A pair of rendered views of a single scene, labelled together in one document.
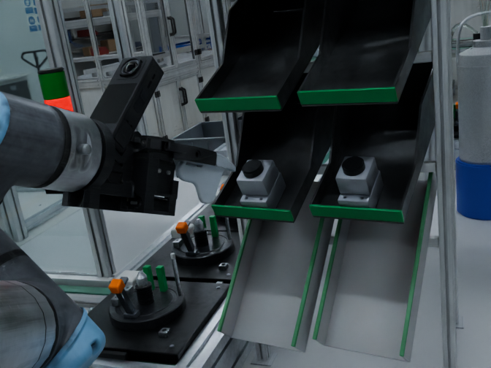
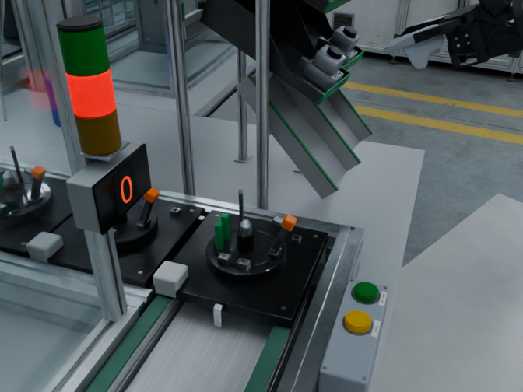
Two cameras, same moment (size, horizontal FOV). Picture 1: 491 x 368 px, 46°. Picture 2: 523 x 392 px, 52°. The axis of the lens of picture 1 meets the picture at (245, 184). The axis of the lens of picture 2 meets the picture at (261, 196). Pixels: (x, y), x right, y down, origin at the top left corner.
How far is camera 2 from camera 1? 1.37 m
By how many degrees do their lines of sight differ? 83
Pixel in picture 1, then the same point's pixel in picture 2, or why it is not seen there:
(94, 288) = (136, 329)
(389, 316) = (339, 127)
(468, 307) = (227, 151)
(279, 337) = (335, 174)
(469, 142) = not seen: hidden behind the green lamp
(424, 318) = (233, 167)
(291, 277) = (307, 139)
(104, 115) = not seen: outside the picture
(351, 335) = not seen: hidden behind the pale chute
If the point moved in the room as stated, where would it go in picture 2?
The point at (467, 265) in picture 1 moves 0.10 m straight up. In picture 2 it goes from (168, 141) to (165, 110)
